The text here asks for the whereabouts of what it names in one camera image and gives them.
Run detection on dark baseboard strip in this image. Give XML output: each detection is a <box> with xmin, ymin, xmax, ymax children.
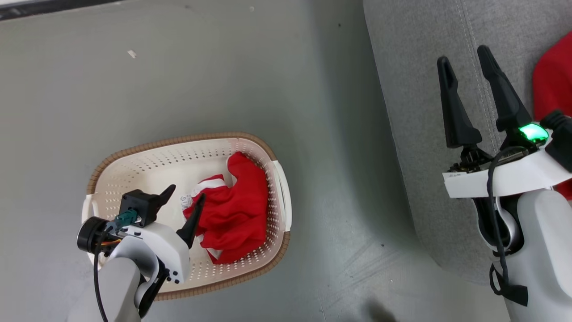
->
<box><xmin>0</xmin><ymin>0</ymin><xmax>112</xmax><ymax>21</ymax></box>

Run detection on black cable with teal plug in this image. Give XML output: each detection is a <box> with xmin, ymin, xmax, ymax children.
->
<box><xmin>93</xmin><ymin>210</ymin><xmax>137</xmax><ymax>322</ymax></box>

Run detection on grey fabric sofa seat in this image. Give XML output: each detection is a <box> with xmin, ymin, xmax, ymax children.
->
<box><xmin>363</xmin><ymin>0</ymin><xmax>572</xmax><ymax>287</ymax></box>

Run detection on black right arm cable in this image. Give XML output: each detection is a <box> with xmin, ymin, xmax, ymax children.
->
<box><xmin>486</xmin><ymin>145</ymin><xmax>529</xmax><ymax>307</ymax></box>

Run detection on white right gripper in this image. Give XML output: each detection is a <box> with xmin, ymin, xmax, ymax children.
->
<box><xmin>437</xmin><ymin>45</ymin><xmax>572</xmax><ymax>199</ymax></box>

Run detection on cream laundry basket brown rim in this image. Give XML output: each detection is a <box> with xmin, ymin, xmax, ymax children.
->
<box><xmin>82</xmin><ymin>132</ymin><xmax>293</xmax><ymax>301</ymax></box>

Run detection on red garment with white collar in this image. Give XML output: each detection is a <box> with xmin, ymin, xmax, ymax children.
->
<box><xmin>532</xmin><ymin>31</ymin><xmax>572</xmax><ymax>200</ymax></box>
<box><xmin>180</xmin><ymin>152</ymin><xmax>270</xmax><ymax>264</ymax></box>

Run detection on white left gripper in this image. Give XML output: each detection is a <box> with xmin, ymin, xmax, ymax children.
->
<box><xmin>77</xmin><ymin>184</ymin><xmax>206</xmax><ymax>285</ymax></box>

